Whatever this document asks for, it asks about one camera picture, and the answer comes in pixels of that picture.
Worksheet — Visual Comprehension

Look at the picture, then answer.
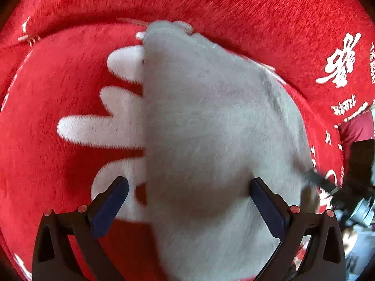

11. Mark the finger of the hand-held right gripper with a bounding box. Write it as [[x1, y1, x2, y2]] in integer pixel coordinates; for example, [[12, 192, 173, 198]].
[[303, 169, 340, 196]]

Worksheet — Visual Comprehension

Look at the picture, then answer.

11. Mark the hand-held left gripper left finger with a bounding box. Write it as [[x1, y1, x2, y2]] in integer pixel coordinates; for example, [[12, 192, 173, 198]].
[[32, 176, 129, 281]]

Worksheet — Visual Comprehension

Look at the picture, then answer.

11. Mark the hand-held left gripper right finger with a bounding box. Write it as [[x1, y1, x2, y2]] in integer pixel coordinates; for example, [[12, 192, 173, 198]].
[[249, 177, 348, 281]]

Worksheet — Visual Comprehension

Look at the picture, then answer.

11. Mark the grey knit garment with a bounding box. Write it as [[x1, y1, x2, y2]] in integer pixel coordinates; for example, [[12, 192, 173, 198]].
[[142, 20, 321, 281]]

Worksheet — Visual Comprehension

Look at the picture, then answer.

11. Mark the light blue cloth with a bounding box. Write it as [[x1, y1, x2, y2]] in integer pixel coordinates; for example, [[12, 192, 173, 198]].
[[344, 227, 375, 281]]

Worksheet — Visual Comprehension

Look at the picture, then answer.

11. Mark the red printed blanket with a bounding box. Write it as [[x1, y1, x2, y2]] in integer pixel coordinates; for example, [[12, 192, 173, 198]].
[[0, 0, 375, 281]]

